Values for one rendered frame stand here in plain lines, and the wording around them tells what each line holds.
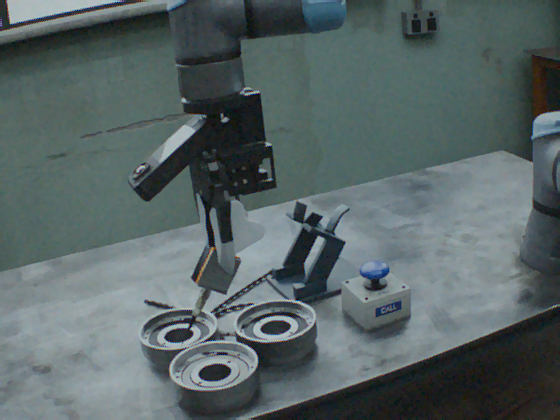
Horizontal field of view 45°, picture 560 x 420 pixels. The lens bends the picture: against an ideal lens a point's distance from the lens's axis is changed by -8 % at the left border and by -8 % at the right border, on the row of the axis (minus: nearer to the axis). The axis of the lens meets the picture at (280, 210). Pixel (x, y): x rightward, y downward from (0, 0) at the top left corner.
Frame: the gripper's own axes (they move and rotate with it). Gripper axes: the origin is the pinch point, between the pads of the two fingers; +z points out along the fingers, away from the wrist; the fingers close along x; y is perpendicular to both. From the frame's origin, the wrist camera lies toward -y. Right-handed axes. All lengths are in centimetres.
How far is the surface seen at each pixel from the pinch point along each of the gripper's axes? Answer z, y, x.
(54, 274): 13.4, -18.5, 39.6
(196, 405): 11.6, -8.6, -10.9
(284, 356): 11.6, 4.3, -6.9
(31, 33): -20, -6, 151
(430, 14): -4, 140, 148
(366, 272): 6.2, 18.6, -2.7
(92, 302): 13.4, -14.2, 25.1
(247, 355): 10.3, -0.1, -6.1
